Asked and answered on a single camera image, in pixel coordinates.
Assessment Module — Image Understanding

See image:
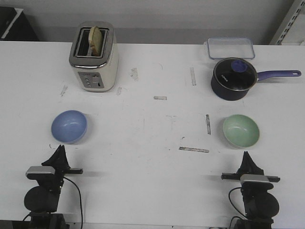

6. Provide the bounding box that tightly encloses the cream two-slot toaster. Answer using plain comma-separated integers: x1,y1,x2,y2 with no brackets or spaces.
69,21,119,92

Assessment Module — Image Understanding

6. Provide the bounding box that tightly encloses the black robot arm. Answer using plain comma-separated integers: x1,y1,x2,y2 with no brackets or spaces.
24,145,83,229
221,151,280,229

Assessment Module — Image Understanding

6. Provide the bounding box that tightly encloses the green bowl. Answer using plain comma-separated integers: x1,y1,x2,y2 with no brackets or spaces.
222,114,260,148

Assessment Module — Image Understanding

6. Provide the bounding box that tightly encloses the clear plastic food container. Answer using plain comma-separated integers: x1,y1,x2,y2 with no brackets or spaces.
206,37,255,60

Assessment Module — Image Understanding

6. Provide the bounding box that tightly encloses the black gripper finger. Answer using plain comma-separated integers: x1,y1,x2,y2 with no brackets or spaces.
245,151,264,175
61,145,71,169
41,145,62,167
237,151,247,174

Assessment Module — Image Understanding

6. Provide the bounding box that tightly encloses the toast slice in toaster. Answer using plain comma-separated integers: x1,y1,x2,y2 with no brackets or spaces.
88,26,103,57

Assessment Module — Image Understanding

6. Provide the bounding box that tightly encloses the dark blue saucepan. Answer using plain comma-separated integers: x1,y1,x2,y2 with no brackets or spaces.
211,57,302,101

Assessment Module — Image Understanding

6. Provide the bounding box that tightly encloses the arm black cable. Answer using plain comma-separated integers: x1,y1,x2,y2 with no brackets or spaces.
228,187,248,229
22,176,84,229

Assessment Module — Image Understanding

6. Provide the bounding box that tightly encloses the white metal shelf upright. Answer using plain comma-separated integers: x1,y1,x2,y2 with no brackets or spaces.
269,0,305,45

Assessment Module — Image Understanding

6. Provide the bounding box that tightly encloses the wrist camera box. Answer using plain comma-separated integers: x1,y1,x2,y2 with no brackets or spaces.
240,174,270,184
26,166,55,180

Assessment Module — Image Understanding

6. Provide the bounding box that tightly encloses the glass pot lid blue knob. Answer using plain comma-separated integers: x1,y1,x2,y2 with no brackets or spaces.
213,57,257,91

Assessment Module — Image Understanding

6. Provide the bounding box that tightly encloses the black box with white edge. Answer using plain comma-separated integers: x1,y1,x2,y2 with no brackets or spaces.
0,6,39,42

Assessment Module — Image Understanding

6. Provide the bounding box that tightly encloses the blue bowl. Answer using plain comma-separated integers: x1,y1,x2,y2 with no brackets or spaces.
51,110,88,144

